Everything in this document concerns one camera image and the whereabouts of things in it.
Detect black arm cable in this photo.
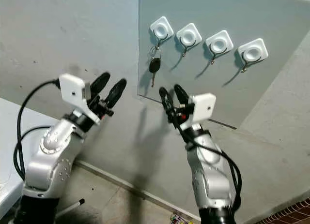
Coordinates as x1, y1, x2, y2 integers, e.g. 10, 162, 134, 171
15, 78, 62, 182
179, 125, 243, 213

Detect white stick with black tip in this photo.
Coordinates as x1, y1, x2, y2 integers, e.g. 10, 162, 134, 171
56, 199, 85, 219

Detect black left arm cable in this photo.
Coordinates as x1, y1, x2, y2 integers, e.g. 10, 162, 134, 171
15, 78, 62, 182

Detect black-headed car key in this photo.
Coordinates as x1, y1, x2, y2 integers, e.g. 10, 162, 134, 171
148, 58, 162, 88

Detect white table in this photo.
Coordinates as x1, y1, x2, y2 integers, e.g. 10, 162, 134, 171
0, 97, 52, 220

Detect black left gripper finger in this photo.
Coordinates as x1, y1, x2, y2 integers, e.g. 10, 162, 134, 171
90, 71, 111, 98
105, 78, 128, 109

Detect white square adhesive hook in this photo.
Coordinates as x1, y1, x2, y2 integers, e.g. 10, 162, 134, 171
238, 38, 269, 74
149, 16, 175, 46
176, 23, 203, 58
205, 30, 234, 65

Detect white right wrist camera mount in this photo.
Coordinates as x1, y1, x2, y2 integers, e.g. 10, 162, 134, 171
188, 92, 217, 126

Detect silver key ring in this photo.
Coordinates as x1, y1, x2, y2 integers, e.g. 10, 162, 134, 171
150, 46, 163, 60

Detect small multicoloured object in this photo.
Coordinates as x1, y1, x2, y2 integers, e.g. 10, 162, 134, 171
170, 212, 183, 224

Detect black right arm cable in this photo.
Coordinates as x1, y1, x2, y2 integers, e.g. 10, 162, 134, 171
179, 125, 243, 213

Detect grey wall panel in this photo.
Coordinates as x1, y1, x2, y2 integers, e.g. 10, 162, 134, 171
137, 0, 310, 130

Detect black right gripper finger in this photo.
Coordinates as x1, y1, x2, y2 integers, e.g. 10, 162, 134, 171
174, 84, 195, 106
158, 86, 175, 115

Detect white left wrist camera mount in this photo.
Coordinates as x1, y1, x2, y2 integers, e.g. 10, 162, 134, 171
59, 73, 93, 121

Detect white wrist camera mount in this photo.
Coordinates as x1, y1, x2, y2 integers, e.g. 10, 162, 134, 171
188, 92, 217, 126
59, 73, 93, 121

